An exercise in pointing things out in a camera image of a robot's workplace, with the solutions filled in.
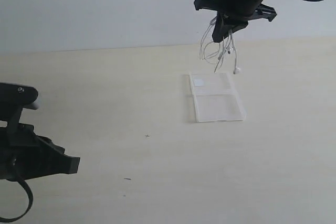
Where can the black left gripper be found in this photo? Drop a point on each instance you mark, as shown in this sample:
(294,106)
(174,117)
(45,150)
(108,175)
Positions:
(27,155)

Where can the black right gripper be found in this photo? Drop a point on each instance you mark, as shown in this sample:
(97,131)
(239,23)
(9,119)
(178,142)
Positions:
(234,14)

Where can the white wired earphones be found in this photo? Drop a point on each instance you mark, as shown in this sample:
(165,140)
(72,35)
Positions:
(225,48)

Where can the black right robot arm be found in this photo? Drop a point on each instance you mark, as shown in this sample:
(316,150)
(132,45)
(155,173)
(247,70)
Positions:
(234,15)

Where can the clear plastic storage case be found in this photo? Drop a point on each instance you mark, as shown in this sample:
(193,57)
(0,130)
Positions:
(215,98)

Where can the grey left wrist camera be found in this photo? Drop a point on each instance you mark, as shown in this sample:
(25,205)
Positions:
(15,98)

